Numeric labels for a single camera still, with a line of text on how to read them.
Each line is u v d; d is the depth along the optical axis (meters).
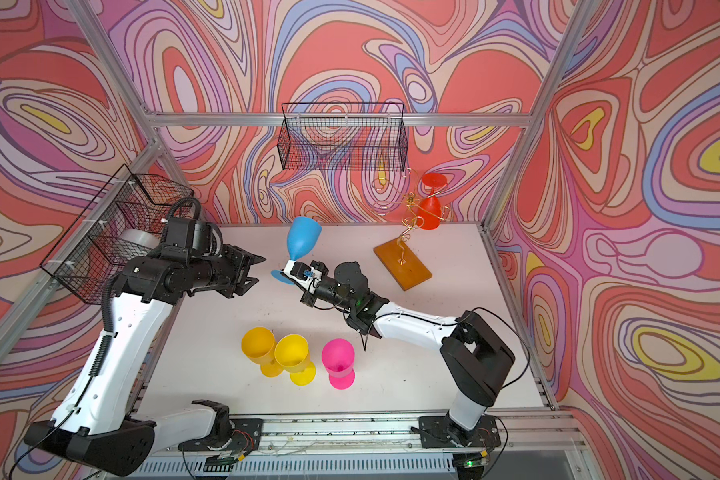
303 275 0.60
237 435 0.73
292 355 0.78
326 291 0.65
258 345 0.76
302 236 0.76
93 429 0.36
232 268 0.60
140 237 0.74
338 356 0.77
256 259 0.67
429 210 0.81
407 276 1.02
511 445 0.72
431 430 0.73
